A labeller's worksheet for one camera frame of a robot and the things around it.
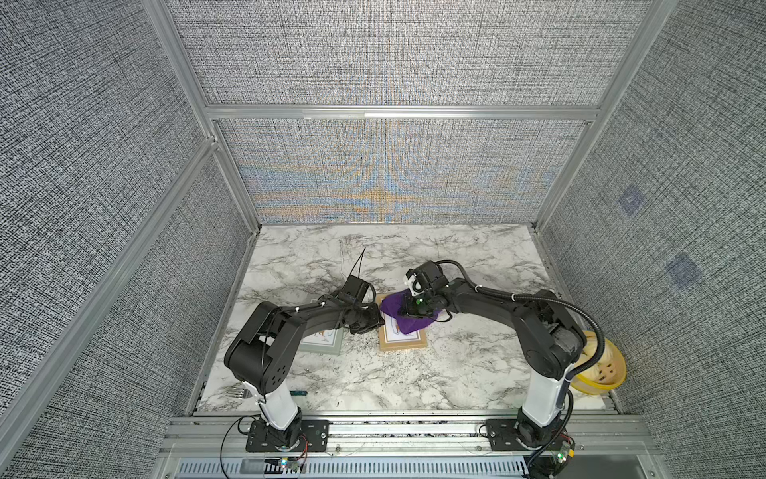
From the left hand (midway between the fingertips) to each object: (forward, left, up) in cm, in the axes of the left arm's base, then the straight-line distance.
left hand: (388, 321), depth 91 cm
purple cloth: (+4, -1, +2) cm, 5 cm away
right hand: (+3, -3, +4) cm, 6 cm away
